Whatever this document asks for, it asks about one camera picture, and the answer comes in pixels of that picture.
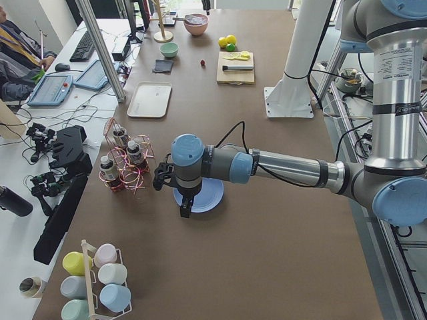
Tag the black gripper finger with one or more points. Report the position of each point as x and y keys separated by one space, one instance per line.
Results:
x=185 y=210

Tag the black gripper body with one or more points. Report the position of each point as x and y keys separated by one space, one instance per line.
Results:
x=186 y=196

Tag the blue round plate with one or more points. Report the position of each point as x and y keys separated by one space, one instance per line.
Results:
x=212 y=191

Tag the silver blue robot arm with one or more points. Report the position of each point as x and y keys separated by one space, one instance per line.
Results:
x=391 y=183

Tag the middle white-label drink bottle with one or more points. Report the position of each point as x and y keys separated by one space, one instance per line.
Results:
x=135 y=155

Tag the white-label drink bottle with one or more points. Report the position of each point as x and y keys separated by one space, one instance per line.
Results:
x=120 y=136
x=109 y=173
x=135 y=155

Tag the front white-label drink bottle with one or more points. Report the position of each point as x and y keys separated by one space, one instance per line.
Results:
x=109 y=173

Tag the pink cup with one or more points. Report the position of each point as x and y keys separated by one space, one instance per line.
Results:
x=105 y=254

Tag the rear white-label drink bottle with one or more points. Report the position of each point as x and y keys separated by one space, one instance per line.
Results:
x=120 y=136

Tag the white cup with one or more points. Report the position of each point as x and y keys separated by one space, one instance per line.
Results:
x=112 y=273

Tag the cream rabbit tray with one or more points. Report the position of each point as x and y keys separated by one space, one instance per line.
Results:
x=149 y=100

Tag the light blue cup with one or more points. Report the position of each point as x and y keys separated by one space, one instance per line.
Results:
x=115 y=297

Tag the yellow cup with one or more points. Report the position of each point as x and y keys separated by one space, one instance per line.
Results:
x=73 y=263

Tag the black gripper stand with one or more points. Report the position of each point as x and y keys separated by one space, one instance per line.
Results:
x=60 y=189

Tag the grey folded cloth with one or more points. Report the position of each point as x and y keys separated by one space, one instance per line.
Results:
x=163 y=66

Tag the bamboo cutting board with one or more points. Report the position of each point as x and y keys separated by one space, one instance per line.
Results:
x=235 y=77

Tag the steel rod black tip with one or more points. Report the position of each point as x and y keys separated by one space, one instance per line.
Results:
x=237 y=67

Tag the grey cup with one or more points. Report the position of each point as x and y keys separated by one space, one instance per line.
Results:
x=74 y=287

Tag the mint green bowl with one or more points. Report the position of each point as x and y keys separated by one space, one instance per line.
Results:
x=169 y=50

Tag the mint green cup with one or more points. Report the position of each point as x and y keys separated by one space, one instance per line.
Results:
x=76 y=309

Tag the yellow plastic knife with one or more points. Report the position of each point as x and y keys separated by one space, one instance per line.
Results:
x=236 y=56

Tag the blue teach pendant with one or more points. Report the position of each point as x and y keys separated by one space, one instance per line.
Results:
x=50 y=91
x=92 y=78

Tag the thick lemon half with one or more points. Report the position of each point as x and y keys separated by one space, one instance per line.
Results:
x=245 y=54

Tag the green lime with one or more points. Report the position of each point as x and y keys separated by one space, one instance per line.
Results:
x=230 y=47

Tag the whole yellow lemon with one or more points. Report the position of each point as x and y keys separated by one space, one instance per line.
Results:
x=222 y=42
x=231 y=39

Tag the wooden stand round base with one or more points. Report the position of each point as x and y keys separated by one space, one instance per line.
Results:
x=163 y=36

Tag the pink bowl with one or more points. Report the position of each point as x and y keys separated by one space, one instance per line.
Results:
x=196 y=24

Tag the tape roll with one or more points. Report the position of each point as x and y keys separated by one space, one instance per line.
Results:
x=32 y=287

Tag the black water bottle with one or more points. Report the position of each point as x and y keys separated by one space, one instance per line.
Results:
x=14 y=203

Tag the black keyboard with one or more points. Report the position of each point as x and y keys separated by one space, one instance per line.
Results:
x=84 y=49

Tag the black computer mouse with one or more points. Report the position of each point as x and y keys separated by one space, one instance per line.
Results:
x=62 y=67

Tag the bowl on side shelf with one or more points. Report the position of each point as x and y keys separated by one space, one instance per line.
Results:
x=349 y=80

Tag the seated person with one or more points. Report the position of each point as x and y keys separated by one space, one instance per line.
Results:
x=23 y=61

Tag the copper wire bottle rack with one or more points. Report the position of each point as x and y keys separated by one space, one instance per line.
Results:
x=132 y=178

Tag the white wire cup rack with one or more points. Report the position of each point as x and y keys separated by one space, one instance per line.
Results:
x=94 y=286

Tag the aluminium frame post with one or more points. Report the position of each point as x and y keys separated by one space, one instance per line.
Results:
x=88 y=16

